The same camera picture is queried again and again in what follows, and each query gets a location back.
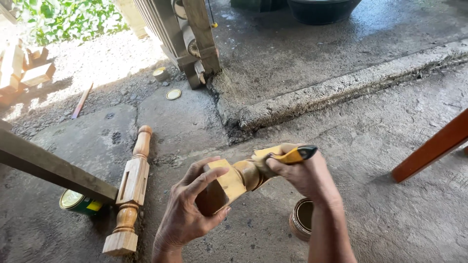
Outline person's right hand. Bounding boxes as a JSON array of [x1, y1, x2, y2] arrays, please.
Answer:
[[265, 142, 343, 207]]

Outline person's left hand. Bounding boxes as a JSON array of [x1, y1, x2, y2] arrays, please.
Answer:
[[154, 156, 232, 253]]

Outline yellow handled paintbrush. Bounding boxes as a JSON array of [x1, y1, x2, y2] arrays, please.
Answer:
[[252, 145, 319, 179]]

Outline varnished wooden leg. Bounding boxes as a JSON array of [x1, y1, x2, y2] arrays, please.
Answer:
[[195, 146, 283, 217]]

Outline open varnish can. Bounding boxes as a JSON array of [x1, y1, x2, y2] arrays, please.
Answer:
[[288, 197, 314, 242]]

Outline bare turned wooden leg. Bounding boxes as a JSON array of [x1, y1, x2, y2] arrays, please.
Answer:
[[102, 125, 153, 256]]

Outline green tin can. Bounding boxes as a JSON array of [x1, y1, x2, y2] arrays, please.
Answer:
[[59, 188, 105, 216]]

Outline red-brown wooden plank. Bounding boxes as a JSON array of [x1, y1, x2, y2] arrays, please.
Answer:
[[391, 107, 468, 184]]

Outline grey wooden beam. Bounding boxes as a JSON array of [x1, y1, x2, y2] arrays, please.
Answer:
[[0, 120, 120, 205]]

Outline small open tin can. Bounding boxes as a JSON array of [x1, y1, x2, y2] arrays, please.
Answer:
[[152, 66, 170, 82]]

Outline thin reddish wooden stick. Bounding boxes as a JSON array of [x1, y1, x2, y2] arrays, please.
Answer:
[[71, 82, 94, 120]]

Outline black plastic basin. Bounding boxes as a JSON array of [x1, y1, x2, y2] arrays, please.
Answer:
[[287, 0, 363, 26]]

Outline pile of wooden blocks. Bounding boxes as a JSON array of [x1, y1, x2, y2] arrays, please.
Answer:
[[0, 39, 57, 107]]

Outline green leafy plants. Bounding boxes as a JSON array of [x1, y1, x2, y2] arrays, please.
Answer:
[[12, 0, 129, 47]]

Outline grey wooden frame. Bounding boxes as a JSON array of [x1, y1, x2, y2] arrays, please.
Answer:
[[133, 0, 222, 90]]

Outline cord with yellow bob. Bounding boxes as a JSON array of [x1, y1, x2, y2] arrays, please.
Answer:
[[207, 0, 219, 29]]

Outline pale wooden post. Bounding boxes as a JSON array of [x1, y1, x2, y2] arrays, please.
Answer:
[[114, 0, 149, 39]]

